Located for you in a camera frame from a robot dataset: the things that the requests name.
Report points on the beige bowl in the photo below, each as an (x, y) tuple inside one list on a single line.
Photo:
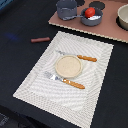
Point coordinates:
[(123, 16)]

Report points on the grey frying pan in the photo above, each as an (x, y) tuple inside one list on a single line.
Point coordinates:
[(85, 20)]

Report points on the fork with orange handle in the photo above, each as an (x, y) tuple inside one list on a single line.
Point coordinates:
[(69, 82)]

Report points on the white and blue toy fish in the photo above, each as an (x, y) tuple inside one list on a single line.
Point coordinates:
[(94, 17)]

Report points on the brown toy sausage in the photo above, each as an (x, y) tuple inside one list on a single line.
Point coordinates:
[(40, 40)]

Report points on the white woven placemat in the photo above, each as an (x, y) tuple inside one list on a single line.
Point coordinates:
[(74, 105)]

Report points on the grey cooking pot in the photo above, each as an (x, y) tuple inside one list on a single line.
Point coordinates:
[(66, 8)]

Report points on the beige round plate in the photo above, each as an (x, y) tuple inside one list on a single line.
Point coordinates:
[(68, 66)]

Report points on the knife with orange handle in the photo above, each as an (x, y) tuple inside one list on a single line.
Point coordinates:
[(79, 56)]

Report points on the red toy tomato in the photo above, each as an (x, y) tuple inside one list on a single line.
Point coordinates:
[(89, 12)]

